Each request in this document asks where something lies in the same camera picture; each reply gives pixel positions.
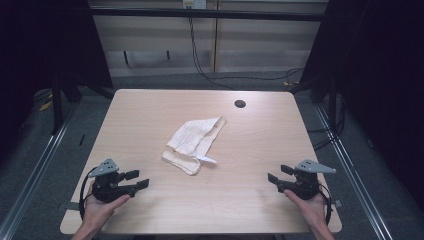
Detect dark curtain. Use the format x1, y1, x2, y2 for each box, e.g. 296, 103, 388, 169
0, 0, 114, 164
299, 0, 424, 204

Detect black hanging cable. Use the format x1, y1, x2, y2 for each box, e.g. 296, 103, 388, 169
187, 16, 305, 92

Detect right hand-held gripper black cable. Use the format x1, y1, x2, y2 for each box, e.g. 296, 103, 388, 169
317, 182, 334, 226

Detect yellow floor object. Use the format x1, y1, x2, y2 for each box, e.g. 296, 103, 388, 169
38, 100, 54, 113

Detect white wall outlet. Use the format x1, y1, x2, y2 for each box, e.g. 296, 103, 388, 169
182, 0, 208, 10

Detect hand-held gripper black cable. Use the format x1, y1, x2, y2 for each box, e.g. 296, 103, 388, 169
317, 182, 334, 226
78, 166, 98, 222

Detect person's left hand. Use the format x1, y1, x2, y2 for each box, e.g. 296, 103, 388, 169
82, 180, 132, 231

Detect metal floor rail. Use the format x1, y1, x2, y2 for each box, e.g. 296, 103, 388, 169
314, 105, 395, 240
0, 105, 80, 240

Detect person's right hand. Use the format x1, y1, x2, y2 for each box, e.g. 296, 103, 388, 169
283, 189, 330, 232

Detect black floor cables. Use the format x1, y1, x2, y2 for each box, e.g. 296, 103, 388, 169
306, 98, 347, 152

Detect black metal stand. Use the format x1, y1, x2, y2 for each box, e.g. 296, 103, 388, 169
327, 75, 338, 135
51, 75, 65, 136

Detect white towel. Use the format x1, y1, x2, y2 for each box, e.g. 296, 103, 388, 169
161, 116, 227, 177

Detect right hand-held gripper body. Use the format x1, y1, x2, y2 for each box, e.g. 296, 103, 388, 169
276, 159, 338, 201

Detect left hand-held gripper black cable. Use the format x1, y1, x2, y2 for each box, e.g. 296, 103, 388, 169
78, 166, 98, 222

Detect black horizontal frame bar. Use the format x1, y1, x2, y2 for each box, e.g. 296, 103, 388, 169
89, 7, 327, 23

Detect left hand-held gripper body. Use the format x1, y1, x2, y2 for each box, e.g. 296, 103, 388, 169
87, 158, 138, 204

